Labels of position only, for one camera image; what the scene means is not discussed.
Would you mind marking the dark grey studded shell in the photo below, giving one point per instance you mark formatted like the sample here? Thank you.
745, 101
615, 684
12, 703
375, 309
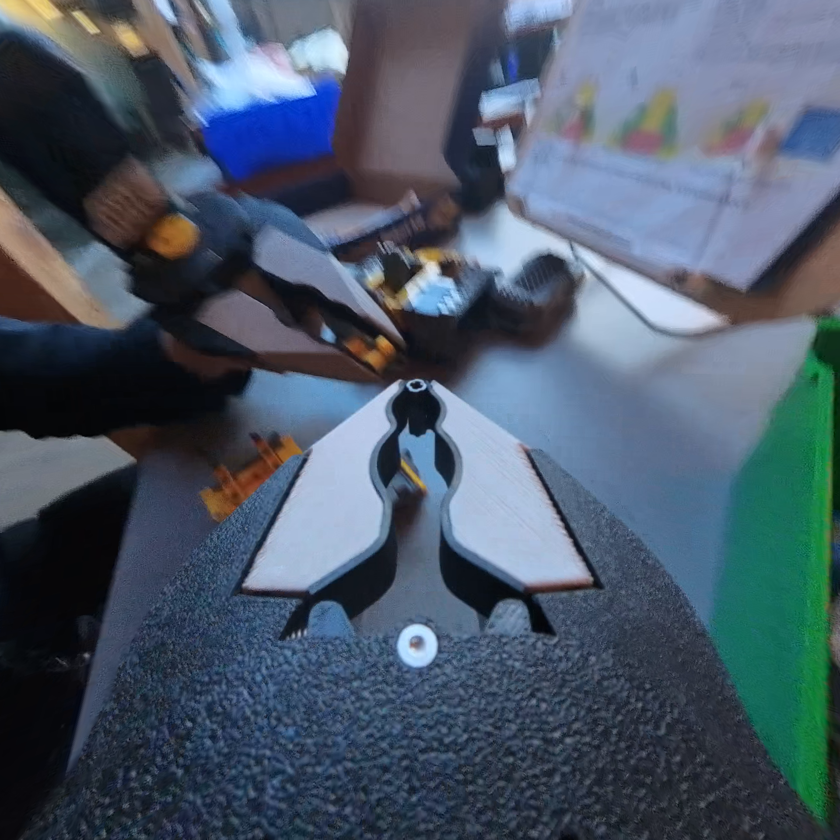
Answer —
538, 295

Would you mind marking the yellow grey brick piece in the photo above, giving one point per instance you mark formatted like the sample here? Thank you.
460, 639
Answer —
410, 476

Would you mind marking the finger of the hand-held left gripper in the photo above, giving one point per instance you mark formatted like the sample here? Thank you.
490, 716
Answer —
315, 275
262, 334

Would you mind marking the person's left forearm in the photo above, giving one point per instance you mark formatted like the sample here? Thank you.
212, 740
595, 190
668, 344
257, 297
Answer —
79, 380

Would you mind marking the yellow brick beam assembly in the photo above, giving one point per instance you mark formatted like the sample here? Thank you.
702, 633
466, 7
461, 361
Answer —
256, 472

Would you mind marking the black axle connector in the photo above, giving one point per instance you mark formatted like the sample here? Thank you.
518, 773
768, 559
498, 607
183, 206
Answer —
417, 407

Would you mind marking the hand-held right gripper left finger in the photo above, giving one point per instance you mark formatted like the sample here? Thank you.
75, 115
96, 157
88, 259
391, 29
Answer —
315, 525

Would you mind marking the toy brick robot model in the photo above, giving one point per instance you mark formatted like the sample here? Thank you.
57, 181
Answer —
426, 289

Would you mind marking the wooden instruction sheet board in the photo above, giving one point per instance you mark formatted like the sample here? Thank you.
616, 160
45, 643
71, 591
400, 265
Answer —
689, 164

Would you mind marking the green plastic bin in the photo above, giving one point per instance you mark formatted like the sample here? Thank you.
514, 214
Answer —
774, 525

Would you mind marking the grey desk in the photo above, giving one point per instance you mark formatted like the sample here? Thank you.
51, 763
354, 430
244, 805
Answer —
590, 407

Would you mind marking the blue container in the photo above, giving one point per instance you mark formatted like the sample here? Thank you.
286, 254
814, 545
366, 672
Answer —
269, 131

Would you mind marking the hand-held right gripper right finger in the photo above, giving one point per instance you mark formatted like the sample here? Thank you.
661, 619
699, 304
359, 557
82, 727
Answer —
518, 518

